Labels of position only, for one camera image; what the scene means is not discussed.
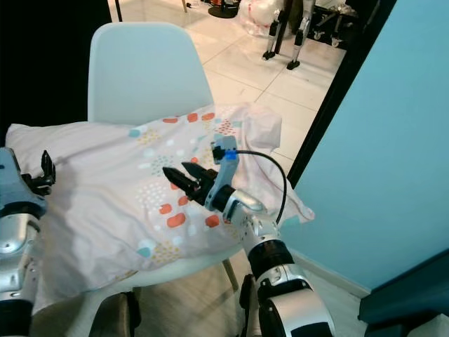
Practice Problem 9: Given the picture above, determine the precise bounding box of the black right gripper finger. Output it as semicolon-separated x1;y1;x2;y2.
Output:
180;161;215;183
163;166;199;196

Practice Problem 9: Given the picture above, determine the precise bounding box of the pink patterned pillow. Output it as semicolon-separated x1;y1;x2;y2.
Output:
6;102;316;315

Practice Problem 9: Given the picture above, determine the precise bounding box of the pale blue plastic chair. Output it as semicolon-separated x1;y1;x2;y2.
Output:
88;21;243;294

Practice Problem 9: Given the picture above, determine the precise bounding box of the robot right leg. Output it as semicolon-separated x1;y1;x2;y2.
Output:
241;274;269;337

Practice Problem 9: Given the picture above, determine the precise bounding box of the black round stand base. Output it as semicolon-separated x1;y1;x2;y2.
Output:
208;0;241;20

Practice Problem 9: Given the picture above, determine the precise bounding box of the clear plastic bag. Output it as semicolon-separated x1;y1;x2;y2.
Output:
239;0;281;39

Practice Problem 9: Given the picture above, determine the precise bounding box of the standing humanoid robot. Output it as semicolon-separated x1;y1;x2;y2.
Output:
261;0;314;71

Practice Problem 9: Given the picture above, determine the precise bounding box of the black wheeled rack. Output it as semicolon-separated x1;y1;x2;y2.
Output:
314;0;387;51

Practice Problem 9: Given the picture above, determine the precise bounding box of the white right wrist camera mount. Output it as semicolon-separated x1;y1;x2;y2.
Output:
205;135;243;211

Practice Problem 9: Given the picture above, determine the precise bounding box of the black door frame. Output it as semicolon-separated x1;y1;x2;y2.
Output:
286;0;398;189

